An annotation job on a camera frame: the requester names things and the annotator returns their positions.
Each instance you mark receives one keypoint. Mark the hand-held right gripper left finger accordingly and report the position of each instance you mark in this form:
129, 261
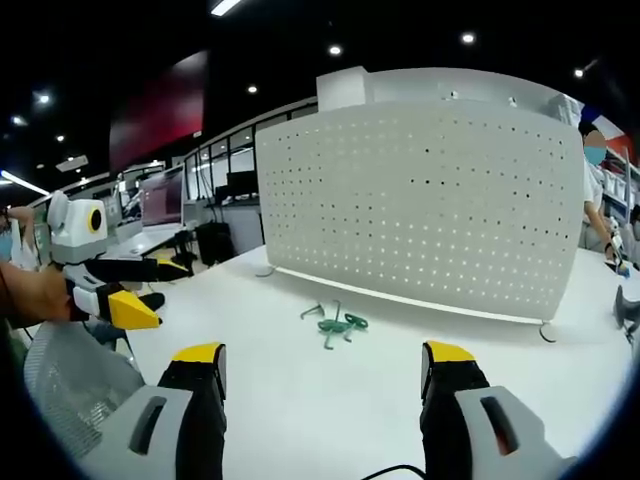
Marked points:
200, 400

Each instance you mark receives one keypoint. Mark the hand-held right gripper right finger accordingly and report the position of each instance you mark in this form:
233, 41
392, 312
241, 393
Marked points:
450, 400

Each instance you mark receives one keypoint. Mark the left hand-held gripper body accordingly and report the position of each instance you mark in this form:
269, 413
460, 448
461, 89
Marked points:
75, 227

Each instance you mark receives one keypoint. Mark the white perforated mounting plate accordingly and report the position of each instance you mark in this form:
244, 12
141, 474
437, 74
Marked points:
420, 210

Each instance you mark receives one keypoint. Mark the computer monitor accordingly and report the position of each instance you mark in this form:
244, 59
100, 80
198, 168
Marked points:
162, 197

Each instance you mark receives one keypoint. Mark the black office chair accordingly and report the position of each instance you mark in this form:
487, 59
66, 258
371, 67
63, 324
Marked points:
215, 242

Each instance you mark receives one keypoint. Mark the grey mesh chair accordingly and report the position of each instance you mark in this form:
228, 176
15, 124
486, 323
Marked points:
75, 390

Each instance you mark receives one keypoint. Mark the black monitor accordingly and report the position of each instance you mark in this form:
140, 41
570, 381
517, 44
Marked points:
242, 185

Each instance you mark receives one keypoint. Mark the grey stand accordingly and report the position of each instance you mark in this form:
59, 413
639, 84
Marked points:
627, 307

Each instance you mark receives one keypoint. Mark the white box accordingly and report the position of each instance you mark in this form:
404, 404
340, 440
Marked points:
342, 90

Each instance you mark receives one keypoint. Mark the white partition panel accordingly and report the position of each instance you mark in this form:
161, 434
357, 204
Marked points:
475, 85

